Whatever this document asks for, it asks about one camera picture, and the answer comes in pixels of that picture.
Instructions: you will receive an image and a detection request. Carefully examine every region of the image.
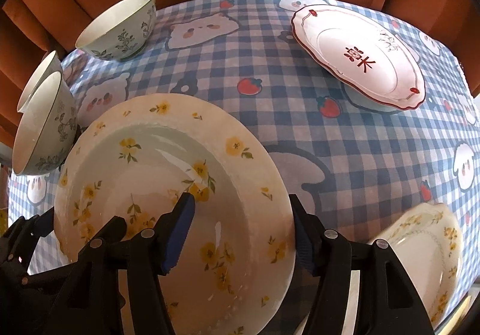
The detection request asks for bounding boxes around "large scalloped yellow-flower plate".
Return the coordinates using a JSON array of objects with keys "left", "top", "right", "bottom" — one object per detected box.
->
[{"left": 377, "top": 203, "right": 463, "bottom": 327}]

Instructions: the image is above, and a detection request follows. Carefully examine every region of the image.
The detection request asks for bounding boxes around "round yellow-flower deep plate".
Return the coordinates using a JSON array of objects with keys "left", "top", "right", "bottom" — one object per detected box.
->
[{"left": 55, "top": 93, "right": 295, "bottom": 334}]

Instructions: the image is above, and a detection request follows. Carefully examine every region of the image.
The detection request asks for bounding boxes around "floral bowl front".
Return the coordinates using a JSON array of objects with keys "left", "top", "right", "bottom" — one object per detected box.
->
[{"left": 12, "top": 71, "right": 77, "bottom": 175}]

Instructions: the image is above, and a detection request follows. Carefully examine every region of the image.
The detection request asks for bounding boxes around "floral bowl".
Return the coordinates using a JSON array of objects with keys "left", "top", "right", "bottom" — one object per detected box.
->
[
  {"left": 12, "top": 71, "right": 77, "bottom": 175},
  {"left": 75, "top": 0, "right": 156, "bottom": 61},
  {"left": 17, "top": 50, "right": 63, "bottom": 114}
]

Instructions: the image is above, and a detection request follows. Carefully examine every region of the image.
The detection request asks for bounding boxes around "small red-pattern white plate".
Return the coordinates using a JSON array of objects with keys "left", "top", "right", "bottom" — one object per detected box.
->
[{"left": 291, "top": 5, "right": 426, "bottom": 110}]

